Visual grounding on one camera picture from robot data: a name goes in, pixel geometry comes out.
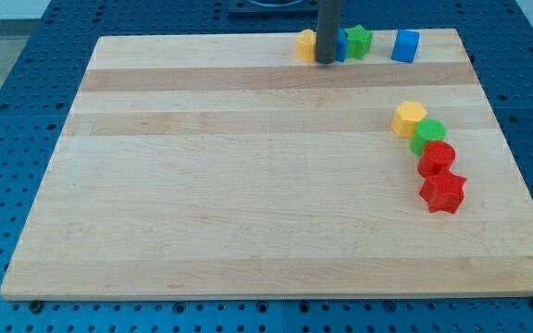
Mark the blue cube block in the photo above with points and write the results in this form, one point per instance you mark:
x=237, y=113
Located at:
x=405, y=46

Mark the wooden board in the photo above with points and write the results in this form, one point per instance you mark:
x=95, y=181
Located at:
x=219, y=166

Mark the yellow block near rod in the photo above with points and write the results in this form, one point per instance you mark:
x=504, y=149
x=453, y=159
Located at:
x=305, y=46

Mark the blue block behind rod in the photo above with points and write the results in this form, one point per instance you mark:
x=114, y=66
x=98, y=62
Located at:
x=341, y=46

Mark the yellow hexagon block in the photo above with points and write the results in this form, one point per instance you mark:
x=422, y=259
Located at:
x=407, y=116

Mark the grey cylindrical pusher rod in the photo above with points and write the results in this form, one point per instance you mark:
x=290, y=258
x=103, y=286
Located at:
x=327, y=30

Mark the green star block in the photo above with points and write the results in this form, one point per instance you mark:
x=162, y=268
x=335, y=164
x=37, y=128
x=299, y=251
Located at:
x=359, y=41

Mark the green cylinder block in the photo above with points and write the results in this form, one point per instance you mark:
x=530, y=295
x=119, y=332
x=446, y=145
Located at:
x=426, y=131

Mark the red cylinder block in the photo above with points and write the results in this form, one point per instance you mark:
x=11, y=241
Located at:
x=436, y=156

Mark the red star block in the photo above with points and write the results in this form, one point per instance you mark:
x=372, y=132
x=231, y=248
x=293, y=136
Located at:
x=443, y=191

